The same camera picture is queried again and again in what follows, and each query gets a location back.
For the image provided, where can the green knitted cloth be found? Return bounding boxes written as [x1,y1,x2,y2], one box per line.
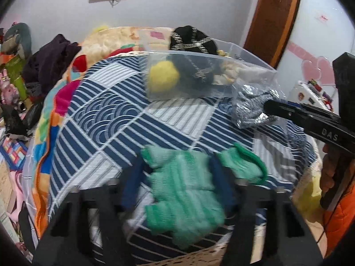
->
[141,143,268,249]

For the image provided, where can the black white braided band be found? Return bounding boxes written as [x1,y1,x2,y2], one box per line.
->
[231,84,280,129]

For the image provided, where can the white drawstring cloth bag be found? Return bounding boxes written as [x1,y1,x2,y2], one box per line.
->
[212,61,268,85]

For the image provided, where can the black hat with silver chains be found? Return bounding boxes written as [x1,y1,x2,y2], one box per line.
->
[168,25,220,91]

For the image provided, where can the person's right hand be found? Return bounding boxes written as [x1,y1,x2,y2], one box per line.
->
[319,144,339,193]

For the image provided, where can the white suitcase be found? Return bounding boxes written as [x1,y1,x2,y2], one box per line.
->
[287,80,339,114]

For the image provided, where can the blue white patterned bedspread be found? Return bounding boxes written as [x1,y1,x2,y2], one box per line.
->
[48,56,318,217]

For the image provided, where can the orange jacket sleeve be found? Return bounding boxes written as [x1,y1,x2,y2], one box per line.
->
[323,181,354,256]

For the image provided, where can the yellow pom-pom ball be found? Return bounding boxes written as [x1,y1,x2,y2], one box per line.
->
[146,60,180,93]

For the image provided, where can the clear plastic storage bin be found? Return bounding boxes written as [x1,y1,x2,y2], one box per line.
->
[138,27,286,129]

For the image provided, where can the beige colourful fleece blanket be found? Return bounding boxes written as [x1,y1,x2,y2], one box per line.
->
[31,26,174,236]

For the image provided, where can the dark purple clothing pile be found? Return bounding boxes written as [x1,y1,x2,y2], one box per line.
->
[22,34,81,98]

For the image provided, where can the pink rabbit toy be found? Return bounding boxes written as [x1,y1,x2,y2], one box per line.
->
[1,69,19,106]

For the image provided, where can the yellow green plush toy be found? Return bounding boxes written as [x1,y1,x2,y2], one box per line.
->
[91,25,109,34]

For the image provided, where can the grey green plush dinosaur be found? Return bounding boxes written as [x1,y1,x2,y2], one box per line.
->
[1,22,32,60]

